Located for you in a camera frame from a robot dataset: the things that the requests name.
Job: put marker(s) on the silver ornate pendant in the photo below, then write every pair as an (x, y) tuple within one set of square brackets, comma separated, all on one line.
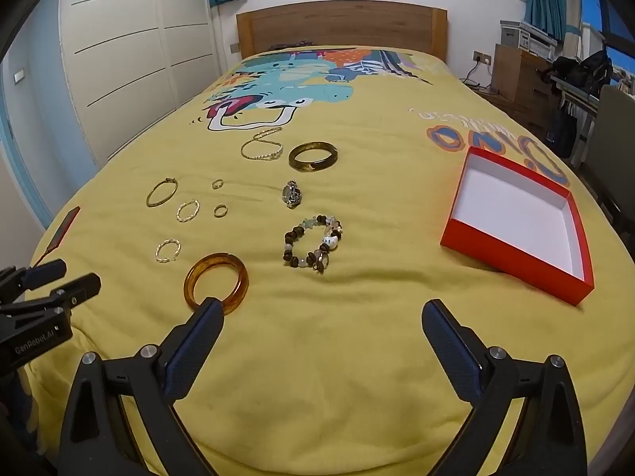
[(290, 194)]

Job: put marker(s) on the wooden cabinet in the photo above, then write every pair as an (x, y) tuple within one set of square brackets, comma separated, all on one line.
[(516, 74)]

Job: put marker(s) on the grey desk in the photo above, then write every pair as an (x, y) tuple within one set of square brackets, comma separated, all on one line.
[(580, 91)]

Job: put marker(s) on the yellow printed blanket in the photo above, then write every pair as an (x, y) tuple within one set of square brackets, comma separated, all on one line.
[(347, 357)]

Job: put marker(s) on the white wardrobe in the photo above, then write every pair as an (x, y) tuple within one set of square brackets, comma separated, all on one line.
[(124, 59)]

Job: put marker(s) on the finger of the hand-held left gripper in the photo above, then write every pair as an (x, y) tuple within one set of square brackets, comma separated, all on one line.
[(44, 272), (79, 290)]

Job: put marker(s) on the dark blue bag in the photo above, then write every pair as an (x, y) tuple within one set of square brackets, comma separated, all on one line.
[(563, 131)]

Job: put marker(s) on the dark olive bangle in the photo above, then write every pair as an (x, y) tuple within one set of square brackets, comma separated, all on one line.
[(312, 166)]

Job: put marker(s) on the window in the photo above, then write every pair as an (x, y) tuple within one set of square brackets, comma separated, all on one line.
[(607, 15)]

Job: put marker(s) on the red flat case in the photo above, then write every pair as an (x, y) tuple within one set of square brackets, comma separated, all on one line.
[(64, 228)]

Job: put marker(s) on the thin gold bangle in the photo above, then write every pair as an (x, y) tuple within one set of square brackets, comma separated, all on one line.
[(169, 180)]

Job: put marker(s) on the grey chair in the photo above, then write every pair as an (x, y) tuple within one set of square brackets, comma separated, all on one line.
[(615, 129)]

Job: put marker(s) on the wooden headboard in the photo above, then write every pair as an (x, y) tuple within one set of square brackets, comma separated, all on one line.
[(342, 25)]

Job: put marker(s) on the wall socket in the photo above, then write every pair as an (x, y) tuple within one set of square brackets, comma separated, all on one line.
[(481, 57)]

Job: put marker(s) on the red cardboard box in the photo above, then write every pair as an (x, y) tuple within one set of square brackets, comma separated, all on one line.
[(506, 258)]

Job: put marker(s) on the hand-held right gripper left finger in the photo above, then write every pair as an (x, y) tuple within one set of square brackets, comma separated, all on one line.
[(198, 337)]

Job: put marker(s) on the white printer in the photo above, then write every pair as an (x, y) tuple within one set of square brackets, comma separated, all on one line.
[(526, 37)]

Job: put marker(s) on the amber bangle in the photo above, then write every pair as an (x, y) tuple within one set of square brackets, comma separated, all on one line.
[(218, 258)]

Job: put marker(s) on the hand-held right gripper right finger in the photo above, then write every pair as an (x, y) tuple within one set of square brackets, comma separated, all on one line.
[(454, 352)]

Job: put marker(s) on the black bag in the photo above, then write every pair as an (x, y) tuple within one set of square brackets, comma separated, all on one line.
[(585, 67)]

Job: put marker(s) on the dark cloth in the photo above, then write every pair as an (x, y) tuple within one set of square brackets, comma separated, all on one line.
[(292, 44)]

